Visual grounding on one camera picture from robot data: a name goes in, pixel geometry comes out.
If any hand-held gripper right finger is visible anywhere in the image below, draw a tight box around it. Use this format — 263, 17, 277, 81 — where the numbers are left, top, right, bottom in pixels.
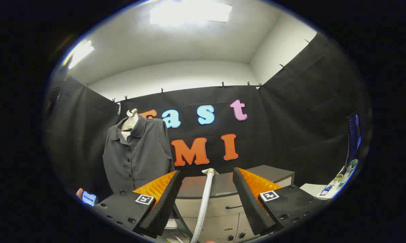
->
232, 167, 322, 236

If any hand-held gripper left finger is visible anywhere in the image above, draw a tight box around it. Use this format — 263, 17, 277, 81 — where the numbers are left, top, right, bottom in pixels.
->
93, 170, 184, 239

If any dark grey button shirt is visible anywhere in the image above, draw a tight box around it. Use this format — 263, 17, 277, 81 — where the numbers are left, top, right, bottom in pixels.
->
103, 115, 175, 194

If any grey cabinet with dark top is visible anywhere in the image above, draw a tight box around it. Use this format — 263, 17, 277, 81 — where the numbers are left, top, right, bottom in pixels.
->
172, 165, 295, 243

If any white side table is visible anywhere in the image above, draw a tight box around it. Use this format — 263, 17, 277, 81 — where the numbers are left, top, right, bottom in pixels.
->
299, 159, 359, 201

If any phone with lit screen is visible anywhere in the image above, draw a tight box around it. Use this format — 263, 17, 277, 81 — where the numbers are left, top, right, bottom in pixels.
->
81, 191, 99, 207

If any white mannequin torso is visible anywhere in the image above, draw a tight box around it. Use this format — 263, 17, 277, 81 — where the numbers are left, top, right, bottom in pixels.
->
121, 109, 139, 140

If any blue standing banner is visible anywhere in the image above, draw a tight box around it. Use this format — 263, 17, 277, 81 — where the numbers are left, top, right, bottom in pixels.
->
347, 113, 362, 166

